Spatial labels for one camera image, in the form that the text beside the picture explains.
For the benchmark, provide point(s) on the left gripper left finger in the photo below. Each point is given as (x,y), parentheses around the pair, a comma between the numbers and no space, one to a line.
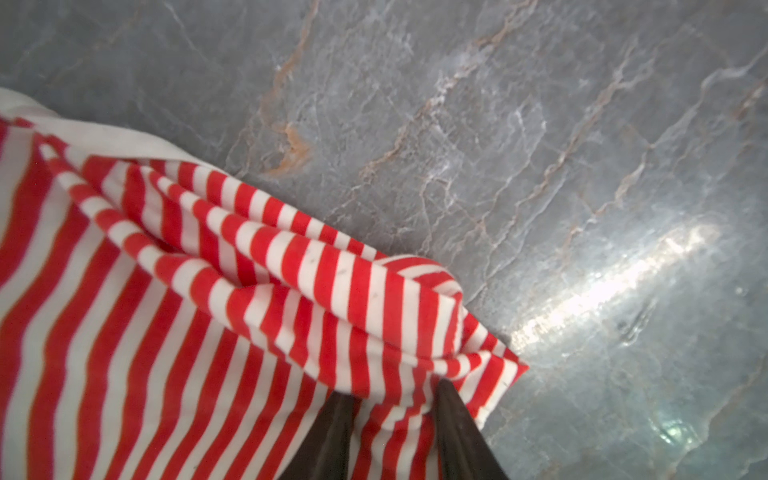
(324,452)

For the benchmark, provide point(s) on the red white striped tank top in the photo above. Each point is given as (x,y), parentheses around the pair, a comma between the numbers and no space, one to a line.
(161,319)

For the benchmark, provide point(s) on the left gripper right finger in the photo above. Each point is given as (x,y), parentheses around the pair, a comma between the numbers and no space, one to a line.
(462,451)

